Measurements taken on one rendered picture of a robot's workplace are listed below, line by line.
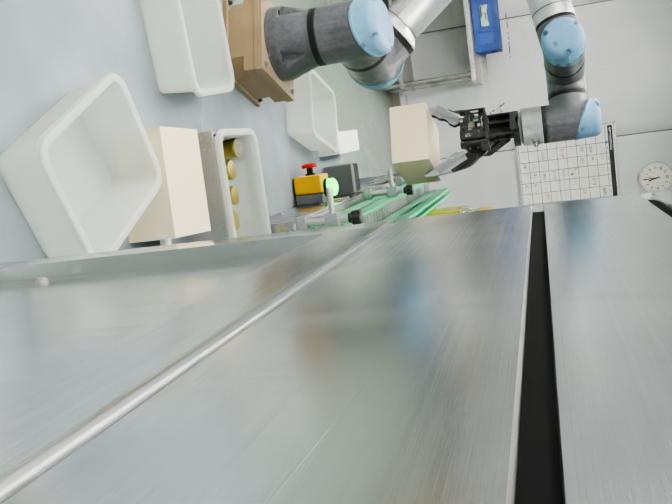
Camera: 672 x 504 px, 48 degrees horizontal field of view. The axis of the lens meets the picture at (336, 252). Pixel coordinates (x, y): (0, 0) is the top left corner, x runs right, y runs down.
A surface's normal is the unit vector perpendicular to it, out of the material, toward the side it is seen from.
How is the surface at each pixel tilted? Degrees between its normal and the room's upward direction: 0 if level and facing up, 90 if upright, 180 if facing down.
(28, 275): 90
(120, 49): 0
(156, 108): 0
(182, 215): 0
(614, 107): 90
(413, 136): 90
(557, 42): 91
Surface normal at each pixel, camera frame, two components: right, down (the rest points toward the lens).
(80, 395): -0.14, -0.98
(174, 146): 0.96, -0.10
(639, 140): -0.26, 0.16
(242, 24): -0.29, -0.18
